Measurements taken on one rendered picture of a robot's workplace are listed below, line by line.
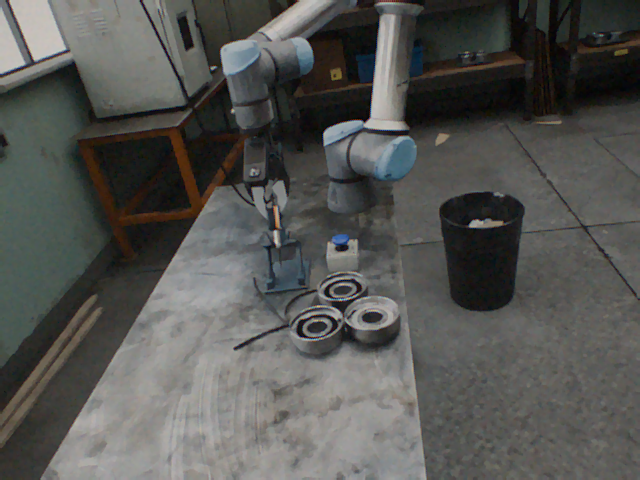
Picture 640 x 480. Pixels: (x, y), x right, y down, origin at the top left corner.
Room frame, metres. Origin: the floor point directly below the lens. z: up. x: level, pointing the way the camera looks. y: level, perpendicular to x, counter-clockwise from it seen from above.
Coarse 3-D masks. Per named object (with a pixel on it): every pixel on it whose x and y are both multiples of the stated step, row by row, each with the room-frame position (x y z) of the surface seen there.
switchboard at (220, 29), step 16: (208, 0) 4.75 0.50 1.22; (224, 0) 4.73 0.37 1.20; (240, 0) 4.70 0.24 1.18; (256, 0) 4.68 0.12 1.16; (288, 0) 4.67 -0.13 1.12; (208, 16) 4.75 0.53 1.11; (224, 16) 4.73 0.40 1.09; (240, 16) 4.71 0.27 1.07; (256, 16) 4.69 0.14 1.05; (208, 32) 4.76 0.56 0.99; (224, 32) 4.73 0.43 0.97; (240, 32) 4.71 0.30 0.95; (256, 32) 4.69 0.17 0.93; (208, 48) 4.76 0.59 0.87; (224, 112) 4.97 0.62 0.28
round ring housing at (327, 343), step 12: (300, 312) 0.85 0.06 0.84; (312, 312) 0.85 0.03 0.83; (324, 312) 0.85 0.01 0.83; (336, 312) 0.83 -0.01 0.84; (312, 324) 0.82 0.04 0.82; (324, 324) 0.82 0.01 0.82; (324, 336) 0.76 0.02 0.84; (336, 336) 0.77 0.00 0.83; (300, 348) 0.78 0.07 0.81; (312, 348) 0.76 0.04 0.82; (324, 348) 0.75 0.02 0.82
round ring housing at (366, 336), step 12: (360, 300) 0.85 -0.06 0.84; (372, 300) 0.85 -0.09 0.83; (384, 300) 0.84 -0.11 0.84; (348, 312) 0.83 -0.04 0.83; (372, 312) 0.82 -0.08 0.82; (384, 312) 0.81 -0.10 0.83; (396, 312) 0.80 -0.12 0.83; (348, 324) 0.78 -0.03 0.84; (360, 324) 0.79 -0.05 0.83; (372, 324) 0.78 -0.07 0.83; (396, 324) 0.77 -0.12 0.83; (360, 336) 0.76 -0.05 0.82; (372, 336) 0.75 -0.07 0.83; (384, 336) 0.75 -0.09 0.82
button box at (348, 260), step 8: (352, 240) 1.09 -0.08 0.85; (328, 248) 1.07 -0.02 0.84; (336, 248) 1.06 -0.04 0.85; (344, 248) 1.05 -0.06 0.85; (352, 248) 1.05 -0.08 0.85; (328, 256) 1.03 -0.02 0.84; (336, 256) 1.03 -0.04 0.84; (344, 256) 1.02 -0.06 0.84; (352, 256) 1.02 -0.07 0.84; (328, 264) 1.03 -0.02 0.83; (336, 264) 1.03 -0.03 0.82; (344, 264) 1.03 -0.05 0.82; (352, 264) 1.02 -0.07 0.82; (336, 272) 1.03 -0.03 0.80
